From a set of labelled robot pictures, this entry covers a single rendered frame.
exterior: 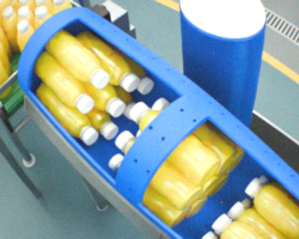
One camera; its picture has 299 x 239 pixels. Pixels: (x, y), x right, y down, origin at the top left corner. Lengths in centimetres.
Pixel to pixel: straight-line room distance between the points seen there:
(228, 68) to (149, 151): 58
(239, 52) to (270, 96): 112
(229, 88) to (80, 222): 102
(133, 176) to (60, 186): 135
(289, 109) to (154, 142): 160
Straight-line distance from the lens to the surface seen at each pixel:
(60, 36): 110
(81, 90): 107
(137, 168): 88
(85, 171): 126
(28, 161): 228
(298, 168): 208
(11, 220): 225
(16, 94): 142
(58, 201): 220
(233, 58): 134
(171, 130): 87
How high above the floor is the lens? 200
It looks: 60 degrees down
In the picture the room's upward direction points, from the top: 8 degrees counter-clockwise
